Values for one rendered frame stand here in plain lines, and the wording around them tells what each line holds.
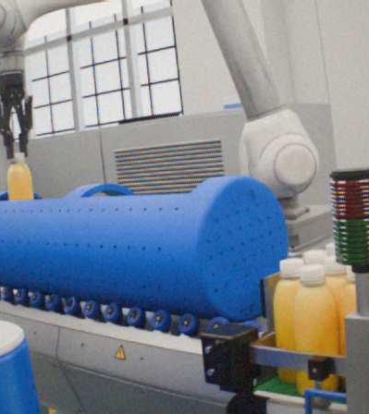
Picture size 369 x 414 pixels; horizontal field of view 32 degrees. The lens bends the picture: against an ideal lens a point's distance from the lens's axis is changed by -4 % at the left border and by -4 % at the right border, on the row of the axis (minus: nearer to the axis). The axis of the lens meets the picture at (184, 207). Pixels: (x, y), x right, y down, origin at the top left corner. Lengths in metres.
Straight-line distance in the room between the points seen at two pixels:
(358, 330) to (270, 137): 0.95
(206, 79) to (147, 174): 1.14
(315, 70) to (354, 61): 0.28
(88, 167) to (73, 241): 2.14
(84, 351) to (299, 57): 3.05
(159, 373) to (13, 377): 0.42
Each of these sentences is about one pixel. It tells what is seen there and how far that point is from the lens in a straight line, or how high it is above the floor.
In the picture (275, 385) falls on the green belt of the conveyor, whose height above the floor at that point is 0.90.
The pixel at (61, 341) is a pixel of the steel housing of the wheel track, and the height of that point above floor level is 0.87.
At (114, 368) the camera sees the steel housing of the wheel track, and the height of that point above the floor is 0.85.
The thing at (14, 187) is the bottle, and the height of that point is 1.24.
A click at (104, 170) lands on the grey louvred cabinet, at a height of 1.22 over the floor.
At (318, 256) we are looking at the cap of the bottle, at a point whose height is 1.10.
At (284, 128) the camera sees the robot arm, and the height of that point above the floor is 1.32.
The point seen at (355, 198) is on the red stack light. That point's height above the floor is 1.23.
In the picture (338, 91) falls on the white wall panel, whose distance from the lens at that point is 4.13.
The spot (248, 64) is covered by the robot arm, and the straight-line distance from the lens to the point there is 1.65.
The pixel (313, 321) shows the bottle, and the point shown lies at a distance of 0.99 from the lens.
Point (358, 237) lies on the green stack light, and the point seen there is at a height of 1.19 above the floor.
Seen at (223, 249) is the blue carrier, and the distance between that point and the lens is 1.23.
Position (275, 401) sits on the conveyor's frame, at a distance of 1.04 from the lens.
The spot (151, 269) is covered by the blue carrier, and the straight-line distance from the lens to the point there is 1.27.
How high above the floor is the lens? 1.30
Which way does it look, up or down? 5 degrees down
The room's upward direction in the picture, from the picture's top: 6 degrees counter-clockwise
